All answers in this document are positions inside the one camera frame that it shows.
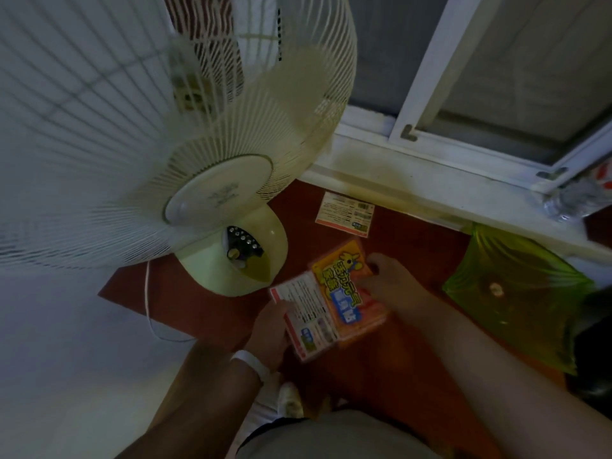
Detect person's right hand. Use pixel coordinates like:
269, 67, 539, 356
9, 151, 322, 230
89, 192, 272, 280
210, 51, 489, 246
358, 253, 433, 317

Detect person's left hand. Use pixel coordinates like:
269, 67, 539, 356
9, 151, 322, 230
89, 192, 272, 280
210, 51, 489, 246
244, 299, 298, 371

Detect orange printed packet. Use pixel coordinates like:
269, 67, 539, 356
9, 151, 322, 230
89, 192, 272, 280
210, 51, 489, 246
269, 239, 389, 363

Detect person's right forearm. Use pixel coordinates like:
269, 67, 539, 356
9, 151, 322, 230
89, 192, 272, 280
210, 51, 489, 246
404, 295, 612, 459

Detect person's left forearm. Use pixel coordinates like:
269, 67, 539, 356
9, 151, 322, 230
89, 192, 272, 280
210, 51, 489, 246
114, 351, 263, 459

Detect white paper leaflet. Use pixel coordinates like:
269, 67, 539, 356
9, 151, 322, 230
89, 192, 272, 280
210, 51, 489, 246
315, 191, 375, 238

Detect white wristband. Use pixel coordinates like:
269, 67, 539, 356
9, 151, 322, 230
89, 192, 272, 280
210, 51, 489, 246
231, 350, 271, 384

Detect person's grey shorts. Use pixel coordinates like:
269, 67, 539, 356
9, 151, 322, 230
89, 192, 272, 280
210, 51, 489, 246
237, 408, 443, 459

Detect green plastic bag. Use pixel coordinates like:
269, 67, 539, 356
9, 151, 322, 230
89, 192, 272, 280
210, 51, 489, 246
442, 223, 596, 376

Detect white standing fan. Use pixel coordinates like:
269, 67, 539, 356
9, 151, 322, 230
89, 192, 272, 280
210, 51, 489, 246
0, 0, 358, 298

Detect white fan power cord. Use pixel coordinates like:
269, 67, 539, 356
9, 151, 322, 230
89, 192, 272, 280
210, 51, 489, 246
144, 261, 197, 343

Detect white window frame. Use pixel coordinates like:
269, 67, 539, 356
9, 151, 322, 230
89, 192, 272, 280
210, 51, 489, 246
300, 0, 612, 263

